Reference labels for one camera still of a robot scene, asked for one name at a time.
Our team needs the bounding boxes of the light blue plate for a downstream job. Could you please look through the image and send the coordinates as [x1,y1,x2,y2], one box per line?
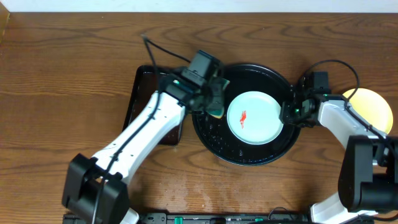
[226,91,284,145]

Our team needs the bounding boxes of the green scouring sponge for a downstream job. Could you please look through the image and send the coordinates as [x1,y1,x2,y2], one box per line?
[206,77,229,119]

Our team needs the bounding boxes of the yellow plate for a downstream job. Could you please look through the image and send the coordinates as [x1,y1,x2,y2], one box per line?
[349,88,393,134]

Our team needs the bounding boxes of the black rectangular tray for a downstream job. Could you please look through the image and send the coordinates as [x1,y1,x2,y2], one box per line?
[123,65,182,146]

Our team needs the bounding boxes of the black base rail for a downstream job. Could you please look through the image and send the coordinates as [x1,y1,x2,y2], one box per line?
[62,212,312,224]

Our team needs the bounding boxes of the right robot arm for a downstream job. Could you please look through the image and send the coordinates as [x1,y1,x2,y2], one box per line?
[279,94,397,223]

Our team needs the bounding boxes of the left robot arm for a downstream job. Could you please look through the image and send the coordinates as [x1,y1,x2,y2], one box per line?
[62,74,229,224]

